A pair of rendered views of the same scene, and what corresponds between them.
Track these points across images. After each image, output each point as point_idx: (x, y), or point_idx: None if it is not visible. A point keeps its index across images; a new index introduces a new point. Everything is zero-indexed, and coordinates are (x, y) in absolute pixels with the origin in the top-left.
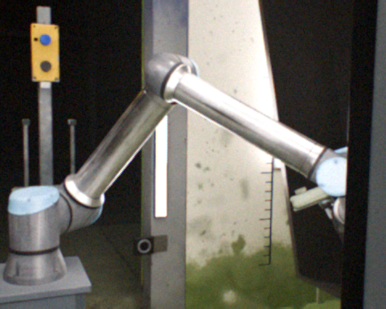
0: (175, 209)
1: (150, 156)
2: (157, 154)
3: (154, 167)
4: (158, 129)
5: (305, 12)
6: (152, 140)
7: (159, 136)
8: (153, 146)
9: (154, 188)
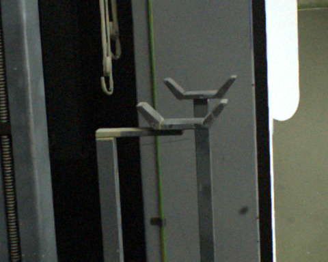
0: None
1: (244, 164)
2: (271, 151)
3: (268, 194)
4: (269, 76)
5: None
6: (255, 112)
7: (269, 95)
8: (255, 132)
9: (271, 258)
